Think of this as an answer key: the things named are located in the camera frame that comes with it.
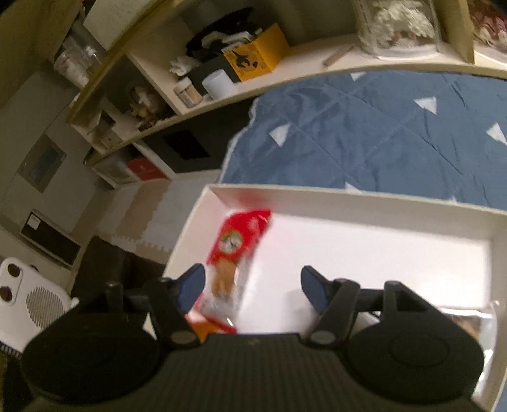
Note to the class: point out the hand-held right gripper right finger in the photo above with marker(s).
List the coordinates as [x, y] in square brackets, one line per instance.
[315, 289]

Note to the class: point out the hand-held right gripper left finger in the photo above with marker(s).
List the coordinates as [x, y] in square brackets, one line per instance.
[190, 287]

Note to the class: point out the white cardboard box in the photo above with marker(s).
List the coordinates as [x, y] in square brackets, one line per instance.
[356, 257]

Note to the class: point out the red snack packet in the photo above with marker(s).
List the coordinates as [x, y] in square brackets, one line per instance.
[237, 237]

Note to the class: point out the dark clear-window snack packet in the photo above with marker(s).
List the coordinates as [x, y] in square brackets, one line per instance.
[471, 323]

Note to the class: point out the black chair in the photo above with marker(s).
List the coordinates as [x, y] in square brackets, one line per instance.
[115, 261]

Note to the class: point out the red storage box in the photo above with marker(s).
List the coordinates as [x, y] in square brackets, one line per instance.
[145, 168]

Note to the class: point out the clear storage bin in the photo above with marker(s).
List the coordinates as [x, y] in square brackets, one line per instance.
[115, 170]

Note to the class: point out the black white-framed panel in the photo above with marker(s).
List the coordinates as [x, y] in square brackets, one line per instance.
[49, 237]

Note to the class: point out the white fan heater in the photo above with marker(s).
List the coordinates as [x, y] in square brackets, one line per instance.
[27, 301]

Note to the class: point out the pale figurine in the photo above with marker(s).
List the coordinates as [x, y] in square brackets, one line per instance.
[144, 102]

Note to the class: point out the small clear jar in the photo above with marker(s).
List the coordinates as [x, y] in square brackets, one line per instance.
[188, 93]

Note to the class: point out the white cylinder cup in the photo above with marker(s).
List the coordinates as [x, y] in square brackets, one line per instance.
[218, 84]

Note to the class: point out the black box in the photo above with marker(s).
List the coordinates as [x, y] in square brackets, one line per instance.
[206, 73]

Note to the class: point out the white crumpled tissue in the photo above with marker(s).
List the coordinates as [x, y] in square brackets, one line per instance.
[183, 65]

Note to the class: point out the cream wooden shelf unit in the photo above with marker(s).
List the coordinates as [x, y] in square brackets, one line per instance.
[309, 65]

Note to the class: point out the wooden stick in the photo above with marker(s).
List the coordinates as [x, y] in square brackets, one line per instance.
[338, 54]

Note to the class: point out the yellow cardboard box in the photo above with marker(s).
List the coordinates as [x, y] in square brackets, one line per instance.
[259, 53]

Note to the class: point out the clear glass jars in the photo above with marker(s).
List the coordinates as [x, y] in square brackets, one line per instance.
[75, 65]

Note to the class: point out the black round bag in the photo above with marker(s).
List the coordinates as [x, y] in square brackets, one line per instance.
[210, 33]

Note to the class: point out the clear case with white flowers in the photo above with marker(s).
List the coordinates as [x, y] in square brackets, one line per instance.
[396, 27]

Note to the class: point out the large white box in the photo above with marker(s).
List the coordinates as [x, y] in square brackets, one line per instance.
[119, 19]

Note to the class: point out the clear case with red print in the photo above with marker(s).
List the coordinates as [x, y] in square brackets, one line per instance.
[489, 21]

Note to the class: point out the grey wall panel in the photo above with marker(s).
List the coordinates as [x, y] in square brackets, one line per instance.
[42, 164]

